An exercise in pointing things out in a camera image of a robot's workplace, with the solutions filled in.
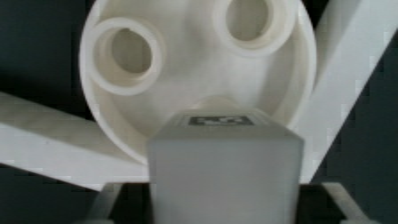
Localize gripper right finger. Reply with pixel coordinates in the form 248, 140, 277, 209
300, 182, 380, 224

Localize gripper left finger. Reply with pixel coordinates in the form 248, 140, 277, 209
70, 183, 150, 224

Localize white right fence wall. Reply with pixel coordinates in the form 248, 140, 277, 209
296, 0, 398, 183

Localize white front fence wall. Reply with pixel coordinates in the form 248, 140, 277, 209
0, 92, 147, 190

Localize white fence wall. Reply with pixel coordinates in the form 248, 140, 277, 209
0, 92, 147, 190
296, 0, 398, 183

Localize white stool leg with tag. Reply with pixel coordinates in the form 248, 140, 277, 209
147, 97, 303, 224

